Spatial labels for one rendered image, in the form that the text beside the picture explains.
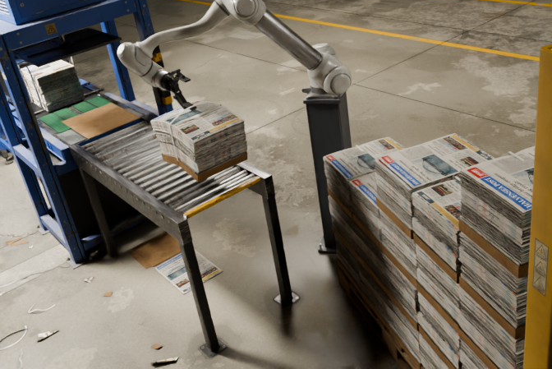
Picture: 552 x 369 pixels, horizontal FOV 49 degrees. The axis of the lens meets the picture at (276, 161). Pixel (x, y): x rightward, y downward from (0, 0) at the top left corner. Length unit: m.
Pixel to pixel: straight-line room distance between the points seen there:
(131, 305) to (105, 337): 0.26
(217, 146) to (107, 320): 1.38
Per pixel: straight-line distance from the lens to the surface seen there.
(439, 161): 2.45
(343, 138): 3.40
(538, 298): 1.47
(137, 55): 3.00
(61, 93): 4.66
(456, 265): 2.16
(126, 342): 3.53
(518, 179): 1.89
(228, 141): 2.83
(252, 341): 3.29
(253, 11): 2.84
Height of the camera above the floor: 2.25
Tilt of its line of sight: 27 degrees down
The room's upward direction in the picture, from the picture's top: 10 degrees counter-clockwise
